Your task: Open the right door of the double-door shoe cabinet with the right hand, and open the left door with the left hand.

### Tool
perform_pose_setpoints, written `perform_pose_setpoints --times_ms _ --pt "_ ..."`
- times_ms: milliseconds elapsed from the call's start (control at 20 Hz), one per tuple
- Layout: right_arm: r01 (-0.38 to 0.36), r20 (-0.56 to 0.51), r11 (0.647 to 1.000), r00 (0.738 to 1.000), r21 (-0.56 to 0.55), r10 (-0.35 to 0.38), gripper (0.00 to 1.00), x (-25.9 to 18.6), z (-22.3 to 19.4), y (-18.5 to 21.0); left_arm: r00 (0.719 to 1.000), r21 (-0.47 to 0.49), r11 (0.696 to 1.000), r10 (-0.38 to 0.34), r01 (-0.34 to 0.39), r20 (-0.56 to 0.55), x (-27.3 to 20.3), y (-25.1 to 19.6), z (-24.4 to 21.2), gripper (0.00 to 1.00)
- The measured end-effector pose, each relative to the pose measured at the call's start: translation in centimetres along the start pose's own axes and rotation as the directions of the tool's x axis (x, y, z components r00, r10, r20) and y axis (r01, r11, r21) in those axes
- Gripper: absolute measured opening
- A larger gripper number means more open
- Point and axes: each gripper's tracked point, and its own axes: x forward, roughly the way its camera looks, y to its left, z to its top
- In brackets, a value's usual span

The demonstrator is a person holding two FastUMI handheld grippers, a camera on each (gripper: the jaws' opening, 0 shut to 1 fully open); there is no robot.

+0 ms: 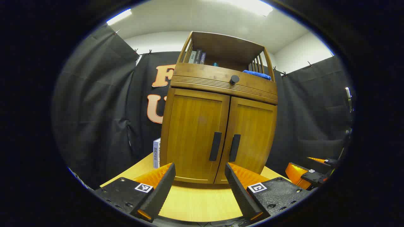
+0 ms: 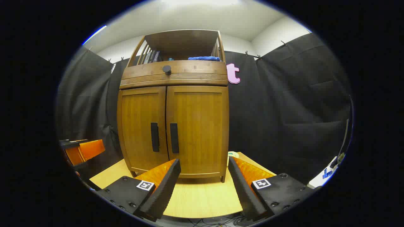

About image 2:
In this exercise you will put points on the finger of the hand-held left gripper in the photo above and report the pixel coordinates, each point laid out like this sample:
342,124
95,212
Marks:
91,149

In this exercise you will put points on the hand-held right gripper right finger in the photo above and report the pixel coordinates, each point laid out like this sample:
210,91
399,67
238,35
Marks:
243,189

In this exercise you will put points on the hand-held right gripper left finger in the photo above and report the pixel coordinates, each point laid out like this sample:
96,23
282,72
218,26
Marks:
164,189

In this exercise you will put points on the wooden shoe cabinet door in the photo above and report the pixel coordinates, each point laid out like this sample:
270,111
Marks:
202,126
135,126

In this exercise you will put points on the wooden double-door shoe cabinet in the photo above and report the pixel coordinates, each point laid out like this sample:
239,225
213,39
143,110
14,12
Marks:
180,42

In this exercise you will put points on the wooden cabinet drawer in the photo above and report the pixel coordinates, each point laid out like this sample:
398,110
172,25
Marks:
195,69

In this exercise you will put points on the small white green object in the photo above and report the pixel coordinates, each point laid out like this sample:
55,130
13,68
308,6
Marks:
233,154

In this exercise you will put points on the white object with blue print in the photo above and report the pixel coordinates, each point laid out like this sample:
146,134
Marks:
322,178

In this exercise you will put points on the black backdrop cloth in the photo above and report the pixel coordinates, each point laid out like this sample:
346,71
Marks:
284,110

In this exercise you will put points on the grey book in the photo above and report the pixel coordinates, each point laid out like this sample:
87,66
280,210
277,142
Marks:
147,58

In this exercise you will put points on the black round drawer knob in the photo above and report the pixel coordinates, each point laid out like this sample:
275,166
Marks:
166,69

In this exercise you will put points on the dark blue book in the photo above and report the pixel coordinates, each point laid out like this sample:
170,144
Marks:
157,56

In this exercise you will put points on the blue folded towel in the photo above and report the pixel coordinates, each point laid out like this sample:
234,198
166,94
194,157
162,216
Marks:
203,58

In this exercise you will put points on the ceiling light panel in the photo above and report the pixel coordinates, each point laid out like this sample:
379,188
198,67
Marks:
199,2

